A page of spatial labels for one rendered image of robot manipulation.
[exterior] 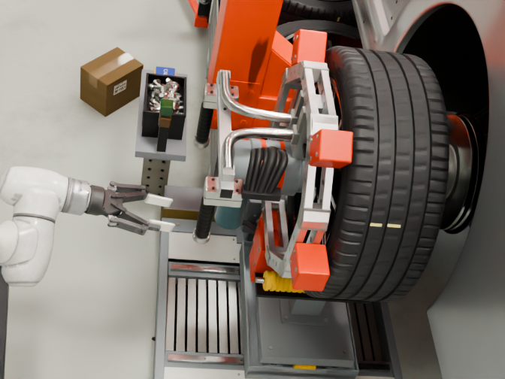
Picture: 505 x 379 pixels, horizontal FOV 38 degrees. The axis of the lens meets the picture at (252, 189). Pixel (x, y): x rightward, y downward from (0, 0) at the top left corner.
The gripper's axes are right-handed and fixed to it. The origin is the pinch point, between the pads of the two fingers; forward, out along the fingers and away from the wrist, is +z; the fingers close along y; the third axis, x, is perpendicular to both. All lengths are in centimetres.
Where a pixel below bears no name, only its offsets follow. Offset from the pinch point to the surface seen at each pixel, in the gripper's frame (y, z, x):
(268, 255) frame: -7.8, 30.4, -0.3
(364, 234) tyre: -27, 33, -37
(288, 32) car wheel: 112, 61, 4
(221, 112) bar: 10.2, 4.9, -30.1
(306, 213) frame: -21.9, 20.9, -33.7
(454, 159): 2, 68, -41
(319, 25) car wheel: 118, 75, 0
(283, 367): -17, 55, 40
